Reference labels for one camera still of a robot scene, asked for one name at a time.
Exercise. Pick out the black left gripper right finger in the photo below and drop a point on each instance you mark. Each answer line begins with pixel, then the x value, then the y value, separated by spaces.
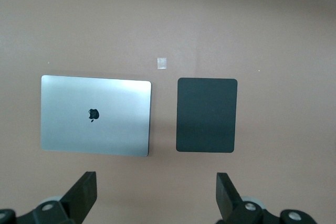
pixel 225 197

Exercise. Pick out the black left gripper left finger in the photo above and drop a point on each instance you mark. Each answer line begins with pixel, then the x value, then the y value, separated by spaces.
pixel 84 195

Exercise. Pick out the black mouse pad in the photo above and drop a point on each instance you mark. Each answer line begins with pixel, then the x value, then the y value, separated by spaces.
pixel 206 115

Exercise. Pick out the silver apple laptop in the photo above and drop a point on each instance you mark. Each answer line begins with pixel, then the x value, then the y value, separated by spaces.
pixel 78 129

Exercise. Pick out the clear tape square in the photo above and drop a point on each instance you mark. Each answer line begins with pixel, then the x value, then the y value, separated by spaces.
pixel 162 63

